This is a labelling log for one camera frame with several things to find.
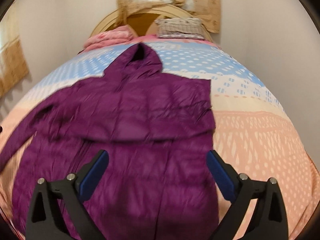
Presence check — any purple hooded down jacket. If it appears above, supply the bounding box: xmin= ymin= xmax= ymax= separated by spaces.
xmin=1 ymin=43 xmax=219 ymax=239

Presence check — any pastel polka dot bedspread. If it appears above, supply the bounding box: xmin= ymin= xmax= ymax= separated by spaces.
xmin=1 ymin=35 xmax=319 ymax=239

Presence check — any beige curtain on left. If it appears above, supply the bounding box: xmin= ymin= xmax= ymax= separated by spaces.
xmin=0 ymin=6 xmax=29 ymax=96

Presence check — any folded pink blanket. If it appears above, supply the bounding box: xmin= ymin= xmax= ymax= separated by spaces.
xmin=84 ymin=25 xmax=138 ymax=51

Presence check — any plaid patterned pillow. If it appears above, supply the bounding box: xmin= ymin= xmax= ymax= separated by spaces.
xmin=154 ymin=17 xmax=206 ymax=40

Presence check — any cream wooden headboard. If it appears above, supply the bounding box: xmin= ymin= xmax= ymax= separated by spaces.
xmin=90 ymin=4 xmax=213 ymax=42

